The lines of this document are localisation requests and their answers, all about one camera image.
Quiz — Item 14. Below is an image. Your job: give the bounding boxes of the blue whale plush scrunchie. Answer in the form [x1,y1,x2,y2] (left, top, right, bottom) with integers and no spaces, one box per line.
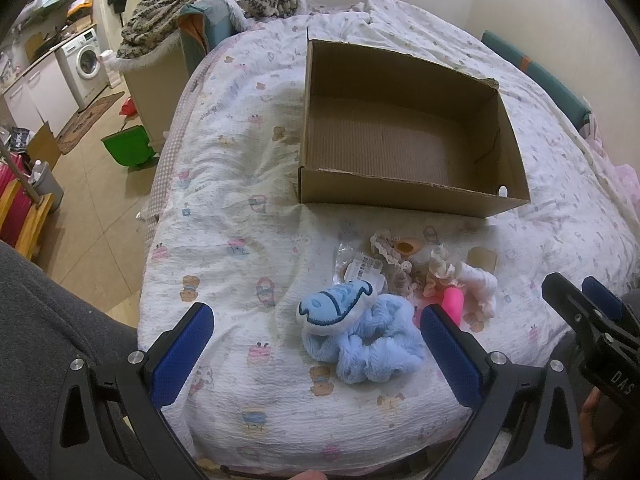
[296,280,426,385]

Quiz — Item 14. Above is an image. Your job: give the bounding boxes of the yellow wooden chair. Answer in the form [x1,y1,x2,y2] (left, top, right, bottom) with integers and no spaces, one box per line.
[1,179,54,260]

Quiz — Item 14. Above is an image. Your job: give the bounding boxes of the teal bolster by wall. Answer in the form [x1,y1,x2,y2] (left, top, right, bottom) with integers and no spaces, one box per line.
[480,30,591,131]

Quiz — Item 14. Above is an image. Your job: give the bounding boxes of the white patterned bed quilt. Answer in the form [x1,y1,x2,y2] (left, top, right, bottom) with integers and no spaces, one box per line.
[138,0,639,474]

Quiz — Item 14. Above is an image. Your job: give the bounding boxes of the brown cardboard box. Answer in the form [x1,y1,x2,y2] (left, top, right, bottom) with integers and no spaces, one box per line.
[297,39,530,218]

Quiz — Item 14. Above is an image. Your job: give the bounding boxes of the grey small trash bin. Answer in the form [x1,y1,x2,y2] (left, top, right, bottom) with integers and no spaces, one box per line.
[29,159,64,212]

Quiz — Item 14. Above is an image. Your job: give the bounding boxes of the beige lace scrunchie with card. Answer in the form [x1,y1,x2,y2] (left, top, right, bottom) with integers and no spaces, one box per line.
[370,230,425,298]

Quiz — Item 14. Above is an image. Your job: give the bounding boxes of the pink soft toy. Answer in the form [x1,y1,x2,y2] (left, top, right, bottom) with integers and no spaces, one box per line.
[440,286,465,326]

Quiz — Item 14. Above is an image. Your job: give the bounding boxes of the brown door mat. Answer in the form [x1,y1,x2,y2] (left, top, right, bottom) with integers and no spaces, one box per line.
[56,91,125,155]

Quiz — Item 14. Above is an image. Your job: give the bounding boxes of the person's right hand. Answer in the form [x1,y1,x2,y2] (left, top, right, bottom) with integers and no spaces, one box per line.
[578,388,616,469]

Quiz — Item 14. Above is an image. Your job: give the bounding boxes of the white washing machine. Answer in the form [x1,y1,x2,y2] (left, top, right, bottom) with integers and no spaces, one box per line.
[55,25,108,110]

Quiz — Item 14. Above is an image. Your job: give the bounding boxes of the green plastic bin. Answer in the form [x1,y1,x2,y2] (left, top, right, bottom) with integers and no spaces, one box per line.
[101,125,155,168]

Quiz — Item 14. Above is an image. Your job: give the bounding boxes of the white frilly socks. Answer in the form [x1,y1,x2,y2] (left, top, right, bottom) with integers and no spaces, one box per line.
[422,246,498,334]

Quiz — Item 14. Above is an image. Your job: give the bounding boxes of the white kitchen cabinet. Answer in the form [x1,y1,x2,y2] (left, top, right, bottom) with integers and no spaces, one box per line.
[3,53,78,138]

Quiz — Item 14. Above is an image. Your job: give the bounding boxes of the teal cushion at bed foot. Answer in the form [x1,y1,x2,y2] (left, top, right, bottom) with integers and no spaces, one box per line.
[178,0,238,75]

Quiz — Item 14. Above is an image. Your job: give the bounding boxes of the clear plastic packaged hair accessory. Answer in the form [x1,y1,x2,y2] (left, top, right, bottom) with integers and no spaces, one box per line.
[333,243,387,292]

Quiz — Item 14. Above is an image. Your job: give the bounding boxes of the grey trouser leg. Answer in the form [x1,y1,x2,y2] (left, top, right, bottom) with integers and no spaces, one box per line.
[1,244,137,479]

